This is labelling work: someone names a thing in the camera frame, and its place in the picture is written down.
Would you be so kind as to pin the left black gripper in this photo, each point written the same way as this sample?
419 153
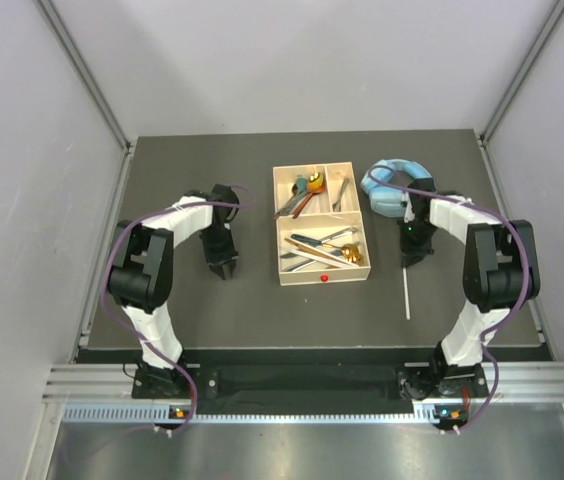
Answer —
226 256

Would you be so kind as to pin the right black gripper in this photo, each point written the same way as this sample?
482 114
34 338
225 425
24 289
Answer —
411 254

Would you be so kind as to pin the plain gold spoon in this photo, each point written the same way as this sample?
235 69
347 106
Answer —
352 254

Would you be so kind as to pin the cream divided utensil box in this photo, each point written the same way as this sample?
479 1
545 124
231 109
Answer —
318 220

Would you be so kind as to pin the orange silicone spoon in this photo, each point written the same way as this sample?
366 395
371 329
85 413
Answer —
298 210

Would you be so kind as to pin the gold butter knife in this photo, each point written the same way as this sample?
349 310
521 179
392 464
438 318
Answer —
310 250

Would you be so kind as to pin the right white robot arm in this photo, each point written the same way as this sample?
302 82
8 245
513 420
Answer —
500 273

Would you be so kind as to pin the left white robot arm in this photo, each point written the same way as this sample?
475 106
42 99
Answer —
139 277

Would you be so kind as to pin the light blue headphones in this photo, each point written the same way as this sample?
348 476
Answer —
385 200

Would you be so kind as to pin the silver fork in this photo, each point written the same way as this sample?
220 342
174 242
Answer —
337 204

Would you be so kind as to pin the dark teal handled knife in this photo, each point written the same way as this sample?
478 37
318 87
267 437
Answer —
307 240

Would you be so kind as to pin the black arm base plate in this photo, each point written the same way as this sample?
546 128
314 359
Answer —
265 383

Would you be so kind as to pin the slotted cable duct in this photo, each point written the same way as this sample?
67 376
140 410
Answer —
168 414

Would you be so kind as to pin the aluminium front rail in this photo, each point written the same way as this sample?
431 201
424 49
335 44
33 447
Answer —
519 382

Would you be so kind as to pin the left aluminium frame post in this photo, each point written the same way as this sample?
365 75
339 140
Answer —
69 46

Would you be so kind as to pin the aluminium frame post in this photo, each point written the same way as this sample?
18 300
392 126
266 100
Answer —
69 46
540 40

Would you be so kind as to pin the right aluminium frame post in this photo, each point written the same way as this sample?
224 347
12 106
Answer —
540 40

